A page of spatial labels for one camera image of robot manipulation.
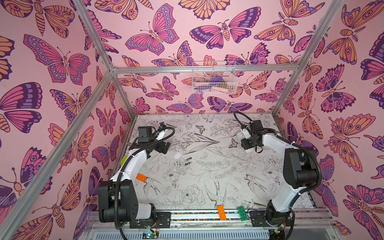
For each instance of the green plastic bowl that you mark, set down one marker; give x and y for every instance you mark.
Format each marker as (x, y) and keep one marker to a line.
(123, 160)

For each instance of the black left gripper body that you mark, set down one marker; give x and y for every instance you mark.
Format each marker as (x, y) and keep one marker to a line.
(158, 146)

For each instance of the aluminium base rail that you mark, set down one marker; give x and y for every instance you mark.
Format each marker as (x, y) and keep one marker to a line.
(309, 224)

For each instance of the green lego brick on rail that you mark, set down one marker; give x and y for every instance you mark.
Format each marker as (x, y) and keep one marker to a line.
(242, 214)

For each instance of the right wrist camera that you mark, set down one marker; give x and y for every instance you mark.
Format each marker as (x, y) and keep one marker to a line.
(243, 134)

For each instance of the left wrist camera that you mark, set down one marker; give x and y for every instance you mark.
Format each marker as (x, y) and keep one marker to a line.
(146, 134)

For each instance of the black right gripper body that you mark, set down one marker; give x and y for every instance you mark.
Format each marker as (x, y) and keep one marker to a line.
(248, 144)

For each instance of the clear wall basket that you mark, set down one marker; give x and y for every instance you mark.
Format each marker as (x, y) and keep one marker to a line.
(214, 79)

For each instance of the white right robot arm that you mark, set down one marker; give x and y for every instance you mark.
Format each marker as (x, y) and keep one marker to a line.
(301, 170)

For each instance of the orange lego brick on table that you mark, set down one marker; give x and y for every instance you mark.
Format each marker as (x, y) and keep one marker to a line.
(141, 178)

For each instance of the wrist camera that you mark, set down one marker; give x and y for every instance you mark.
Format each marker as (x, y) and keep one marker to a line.
(243, 134)
(146, 134)

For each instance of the clear handle screwdriver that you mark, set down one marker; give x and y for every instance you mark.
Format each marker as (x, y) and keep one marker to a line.
(246, 162)

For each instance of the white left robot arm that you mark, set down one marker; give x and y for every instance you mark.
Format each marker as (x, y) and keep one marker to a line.
(118, 201)

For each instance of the orange lego brick on rail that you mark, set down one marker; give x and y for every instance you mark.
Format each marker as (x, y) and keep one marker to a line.
(221, 212)

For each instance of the white battery cover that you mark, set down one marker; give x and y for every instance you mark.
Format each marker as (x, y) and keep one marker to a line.
(177, 156)

